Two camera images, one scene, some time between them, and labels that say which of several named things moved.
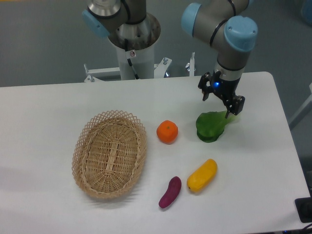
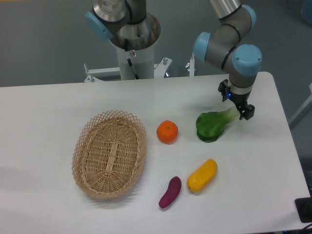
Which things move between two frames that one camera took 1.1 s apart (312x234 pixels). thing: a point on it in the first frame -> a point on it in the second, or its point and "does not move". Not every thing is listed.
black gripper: x=225 y=89 -> x=240 y=99
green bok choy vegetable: x=210 y=126 does not move
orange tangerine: x=167 y=131 does not move
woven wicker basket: x=108 y=153 does not move
